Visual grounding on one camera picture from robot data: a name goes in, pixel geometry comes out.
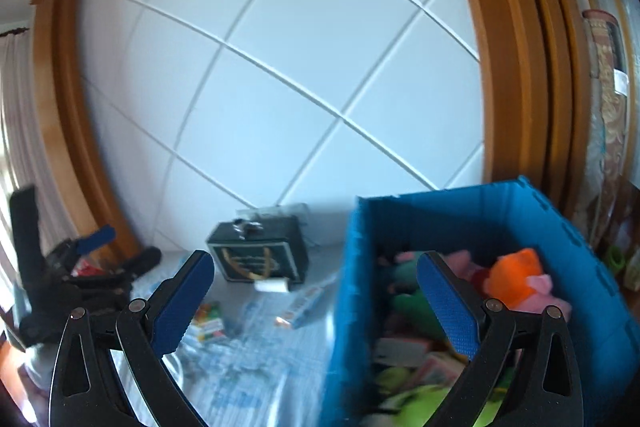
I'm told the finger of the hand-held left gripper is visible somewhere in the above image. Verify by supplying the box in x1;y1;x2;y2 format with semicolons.
116;247;162;281
74;227;117;254

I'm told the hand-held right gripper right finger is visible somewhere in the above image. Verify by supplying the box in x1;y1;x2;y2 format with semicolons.
416;251;585;427

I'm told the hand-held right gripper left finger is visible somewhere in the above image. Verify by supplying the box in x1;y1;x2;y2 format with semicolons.
49;250;216;427

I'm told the pink pig plush orange dress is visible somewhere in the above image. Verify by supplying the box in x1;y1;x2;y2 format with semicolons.
445;248;573;320

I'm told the blue plastic crate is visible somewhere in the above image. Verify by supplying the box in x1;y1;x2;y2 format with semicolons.
320;176;633;427

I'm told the bright green plush toy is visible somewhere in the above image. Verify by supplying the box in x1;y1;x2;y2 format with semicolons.
372;364;501;427

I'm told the small green orange packet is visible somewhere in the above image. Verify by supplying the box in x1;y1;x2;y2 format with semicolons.
192;302;226;343

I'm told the small white tag box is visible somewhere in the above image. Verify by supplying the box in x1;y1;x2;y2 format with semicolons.
254;278;291;294

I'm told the striped light blue bed sheet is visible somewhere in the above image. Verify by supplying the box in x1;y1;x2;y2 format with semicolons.
20;247;351;427

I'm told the black gift box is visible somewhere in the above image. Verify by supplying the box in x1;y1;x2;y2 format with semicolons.
206;215;310;285

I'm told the white long carton box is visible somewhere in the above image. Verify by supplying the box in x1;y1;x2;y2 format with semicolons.
275;284;337;330

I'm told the white curtain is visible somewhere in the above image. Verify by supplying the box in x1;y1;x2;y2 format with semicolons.
0;27;51;308

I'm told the clear plastic case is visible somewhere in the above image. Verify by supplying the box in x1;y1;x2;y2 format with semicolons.
236;203;310;228

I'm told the patterned beige curtain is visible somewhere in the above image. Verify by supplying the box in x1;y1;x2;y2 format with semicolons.
582;9;636;248

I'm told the wooden headboard frame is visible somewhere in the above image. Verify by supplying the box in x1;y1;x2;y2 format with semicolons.
30;0;591;258

